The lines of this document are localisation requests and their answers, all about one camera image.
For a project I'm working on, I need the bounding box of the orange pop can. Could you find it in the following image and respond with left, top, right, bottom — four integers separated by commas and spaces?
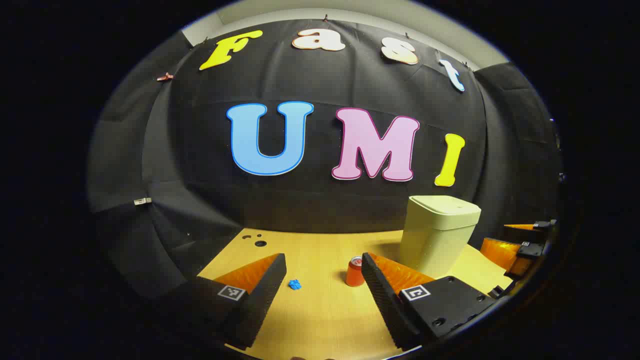
345, 255, 366, 288

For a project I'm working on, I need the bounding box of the pale green desktop garbage bin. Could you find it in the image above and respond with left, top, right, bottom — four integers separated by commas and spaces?
399, 195, 482, 280

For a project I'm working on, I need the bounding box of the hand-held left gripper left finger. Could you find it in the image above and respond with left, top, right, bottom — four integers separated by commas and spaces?
165, 252, 288, 351

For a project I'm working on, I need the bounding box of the black backdrop cloth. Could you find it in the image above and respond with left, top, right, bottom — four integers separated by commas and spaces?
87, 19, 563, 301

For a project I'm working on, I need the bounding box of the wooden desktop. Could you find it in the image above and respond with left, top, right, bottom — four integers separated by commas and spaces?
197, 227, 516, 360

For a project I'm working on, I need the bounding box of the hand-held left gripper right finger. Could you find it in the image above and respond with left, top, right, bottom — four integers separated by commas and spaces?
361, 252, 501, 351

